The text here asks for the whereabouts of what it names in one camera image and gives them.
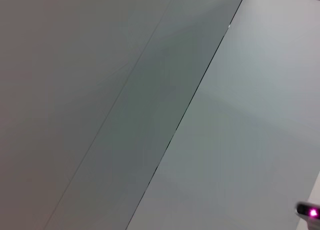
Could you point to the black silver wrist camera housing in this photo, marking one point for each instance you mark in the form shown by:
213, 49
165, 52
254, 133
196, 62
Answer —
308, 212

